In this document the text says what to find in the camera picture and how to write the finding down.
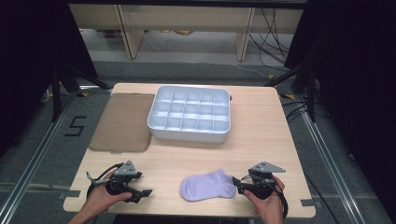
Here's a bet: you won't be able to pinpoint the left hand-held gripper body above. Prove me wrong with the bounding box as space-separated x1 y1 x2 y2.
105 160 143 197

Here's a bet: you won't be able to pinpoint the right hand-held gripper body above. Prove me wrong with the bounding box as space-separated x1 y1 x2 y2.
247 161 287 201

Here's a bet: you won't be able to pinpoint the lilac ankle sock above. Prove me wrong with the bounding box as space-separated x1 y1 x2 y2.
178 168 237 203

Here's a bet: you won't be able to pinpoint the white compartment organizer box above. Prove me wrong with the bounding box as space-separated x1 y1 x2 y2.
147 84 232 145

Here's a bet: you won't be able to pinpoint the person's right hand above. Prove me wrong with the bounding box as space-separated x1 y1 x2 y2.
243 175 287 224

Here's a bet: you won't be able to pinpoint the person's left hand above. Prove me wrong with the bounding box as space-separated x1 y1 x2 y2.
83 169 134 217

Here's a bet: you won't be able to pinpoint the black metal stand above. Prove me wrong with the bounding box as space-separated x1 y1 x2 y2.
263 60 318 123
50 61 112 123

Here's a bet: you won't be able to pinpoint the dark curtain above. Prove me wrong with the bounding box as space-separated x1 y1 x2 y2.
0 0 99 158
284 0 396 216

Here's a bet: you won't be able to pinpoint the light wooden bench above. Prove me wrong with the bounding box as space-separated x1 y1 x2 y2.
68 3 304 62

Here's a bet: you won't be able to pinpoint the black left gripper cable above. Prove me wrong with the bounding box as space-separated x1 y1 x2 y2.
85 162 125 200

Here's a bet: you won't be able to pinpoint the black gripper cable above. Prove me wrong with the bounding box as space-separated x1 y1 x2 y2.
273 182 290 219
85 162 125 200

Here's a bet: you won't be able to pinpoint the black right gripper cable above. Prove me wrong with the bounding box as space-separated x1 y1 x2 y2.
273 182 290 219

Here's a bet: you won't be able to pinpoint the thin black floor cable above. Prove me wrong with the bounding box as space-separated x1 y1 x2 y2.
303 173 341 224

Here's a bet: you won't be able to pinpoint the aluminium floor rail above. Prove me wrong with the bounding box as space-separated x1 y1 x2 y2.
299 109 368 224
0 92 78 224

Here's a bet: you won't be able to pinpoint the black floor cables by stand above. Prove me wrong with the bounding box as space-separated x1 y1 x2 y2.
281 99 312 121

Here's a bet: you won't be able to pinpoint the bundle of black floor cables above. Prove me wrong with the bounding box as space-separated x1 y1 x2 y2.
247 7 291 69

